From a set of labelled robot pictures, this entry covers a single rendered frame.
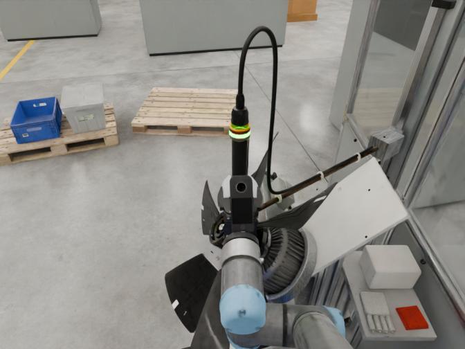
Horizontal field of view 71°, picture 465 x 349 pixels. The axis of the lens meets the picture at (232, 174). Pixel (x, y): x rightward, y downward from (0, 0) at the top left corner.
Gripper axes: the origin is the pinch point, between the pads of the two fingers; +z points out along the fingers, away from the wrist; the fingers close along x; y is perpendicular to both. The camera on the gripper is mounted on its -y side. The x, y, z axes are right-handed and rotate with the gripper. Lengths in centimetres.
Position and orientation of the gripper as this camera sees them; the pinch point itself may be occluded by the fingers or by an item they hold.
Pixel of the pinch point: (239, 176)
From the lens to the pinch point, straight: 78.8
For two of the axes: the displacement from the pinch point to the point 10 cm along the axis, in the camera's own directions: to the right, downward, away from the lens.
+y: 0.0, 7.8, 6.2
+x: 10.0, 0.0, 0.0
